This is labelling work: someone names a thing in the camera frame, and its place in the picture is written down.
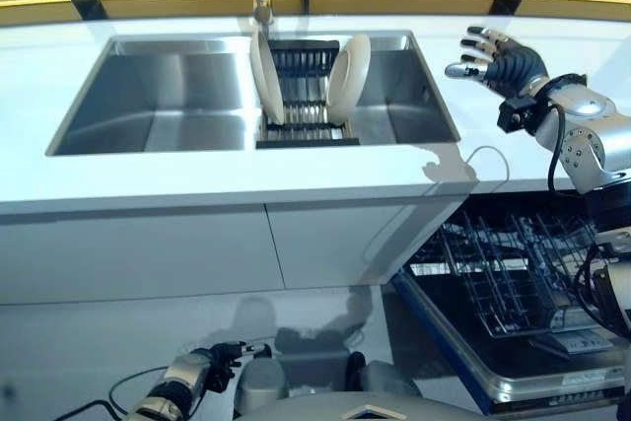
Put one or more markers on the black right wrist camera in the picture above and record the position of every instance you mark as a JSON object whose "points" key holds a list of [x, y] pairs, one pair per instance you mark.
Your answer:
{"points": [[515, 113]]}

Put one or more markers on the grey robot left leg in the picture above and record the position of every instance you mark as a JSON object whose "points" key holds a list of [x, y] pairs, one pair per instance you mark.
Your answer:
{"points": [[261, 386]]}

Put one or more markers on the black dish drying rack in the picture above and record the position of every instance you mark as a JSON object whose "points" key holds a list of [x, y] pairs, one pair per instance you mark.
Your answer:
{"points": [[303, 105]]}

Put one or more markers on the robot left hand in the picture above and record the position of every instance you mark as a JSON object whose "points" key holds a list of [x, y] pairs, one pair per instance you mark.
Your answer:
{"points": [[224, 357]]}

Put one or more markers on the cream round plate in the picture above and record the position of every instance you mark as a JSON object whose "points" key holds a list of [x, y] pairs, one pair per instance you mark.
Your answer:
{"points": [[347, 78], [263, 76]]}

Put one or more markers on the grey robot right leg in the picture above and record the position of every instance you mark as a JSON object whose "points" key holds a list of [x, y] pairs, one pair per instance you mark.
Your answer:
{"points": [[389, 379]]}

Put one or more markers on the grey robot torso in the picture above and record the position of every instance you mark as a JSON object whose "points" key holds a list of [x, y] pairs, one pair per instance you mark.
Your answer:
{"points": [[365, 411]]}

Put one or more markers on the dishwasher door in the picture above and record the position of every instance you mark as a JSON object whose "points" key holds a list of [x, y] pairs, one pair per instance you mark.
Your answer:
{"points": [[517, 371]]}

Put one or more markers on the grey robot leg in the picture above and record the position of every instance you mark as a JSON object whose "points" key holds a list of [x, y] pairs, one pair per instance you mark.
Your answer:
{"points": [[389, 379], [261, 386]]}

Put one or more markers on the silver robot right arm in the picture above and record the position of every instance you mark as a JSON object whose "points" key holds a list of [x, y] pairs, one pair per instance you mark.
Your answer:
{"points": [[601, 145]]}

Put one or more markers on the stainless steel sink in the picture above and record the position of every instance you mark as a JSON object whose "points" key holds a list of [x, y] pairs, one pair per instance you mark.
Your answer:
{"points": [[162, 95]]}

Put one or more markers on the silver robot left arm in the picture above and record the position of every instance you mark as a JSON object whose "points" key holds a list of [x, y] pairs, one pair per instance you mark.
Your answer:
{"points": [[180, 381]]}

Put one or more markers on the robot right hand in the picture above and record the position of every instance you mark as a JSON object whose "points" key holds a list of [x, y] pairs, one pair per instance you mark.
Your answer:
{"points": [[512, 66]]}

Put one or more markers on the white glossy cabinet door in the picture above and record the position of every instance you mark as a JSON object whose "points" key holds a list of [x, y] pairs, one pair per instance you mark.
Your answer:
{"points": [[345, 233], [138, 253]]}

